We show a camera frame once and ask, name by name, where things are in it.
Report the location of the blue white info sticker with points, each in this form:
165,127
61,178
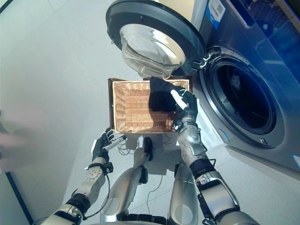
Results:
296,161

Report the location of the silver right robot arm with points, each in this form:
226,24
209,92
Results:
211,182

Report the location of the silver robot leg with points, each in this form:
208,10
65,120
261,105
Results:
122,192
182,199

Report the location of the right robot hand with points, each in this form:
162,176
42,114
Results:
189,105

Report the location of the round glass washer door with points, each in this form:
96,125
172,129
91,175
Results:
152,28

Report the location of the grey robot torso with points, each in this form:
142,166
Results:
131,222

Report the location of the blue white energy label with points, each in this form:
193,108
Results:
215,14

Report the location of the rectangular wicker laundry basket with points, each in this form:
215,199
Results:
131,105

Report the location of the silver right robot leg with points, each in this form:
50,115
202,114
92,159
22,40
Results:
182,199

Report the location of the charcoal garment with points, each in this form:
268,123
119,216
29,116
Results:
161,98

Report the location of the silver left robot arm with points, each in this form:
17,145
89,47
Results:
91,185

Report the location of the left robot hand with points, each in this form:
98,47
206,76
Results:
99,150

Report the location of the small blue washer decal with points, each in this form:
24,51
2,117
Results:
226,137

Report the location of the white cabinet side panel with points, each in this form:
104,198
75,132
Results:
199,11

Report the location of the white garment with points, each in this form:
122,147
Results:
235,80

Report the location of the silver left robot leg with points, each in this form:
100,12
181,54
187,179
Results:
122,192

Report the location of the grey front-load washing machine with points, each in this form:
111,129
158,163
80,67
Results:
257,47

